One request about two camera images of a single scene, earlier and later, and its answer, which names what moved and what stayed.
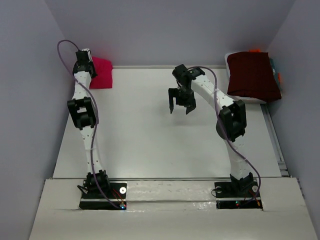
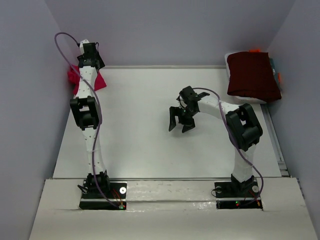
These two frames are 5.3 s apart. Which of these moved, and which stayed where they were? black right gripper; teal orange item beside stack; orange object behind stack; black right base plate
Moved: black right gripper
Stayed: teal orange item beside stack; black right base plate; orange object behind stack
